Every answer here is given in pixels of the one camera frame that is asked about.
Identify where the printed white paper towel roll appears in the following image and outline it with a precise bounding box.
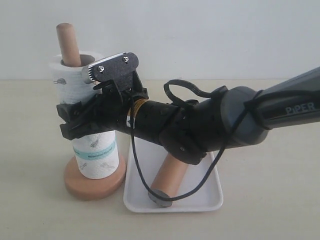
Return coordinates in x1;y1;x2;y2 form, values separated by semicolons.
49;51;120;180

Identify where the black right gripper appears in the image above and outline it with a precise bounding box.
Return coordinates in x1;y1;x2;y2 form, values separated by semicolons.
56;81;148;139

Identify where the brown cardboard tube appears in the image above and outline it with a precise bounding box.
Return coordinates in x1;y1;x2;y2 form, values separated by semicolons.
150;153;189;198

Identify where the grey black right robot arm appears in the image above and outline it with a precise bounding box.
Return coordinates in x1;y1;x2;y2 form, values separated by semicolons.
57;68;320;165

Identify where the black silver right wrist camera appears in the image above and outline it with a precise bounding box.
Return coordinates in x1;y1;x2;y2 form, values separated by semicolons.
81;52;142;90

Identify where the wooden paper towel holder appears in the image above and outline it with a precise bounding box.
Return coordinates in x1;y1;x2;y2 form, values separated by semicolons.
50;22;126;200

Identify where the white rectangular plastic tray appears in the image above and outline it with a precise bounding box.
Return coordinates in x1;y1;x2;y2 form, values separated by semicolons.
123;137;224;213

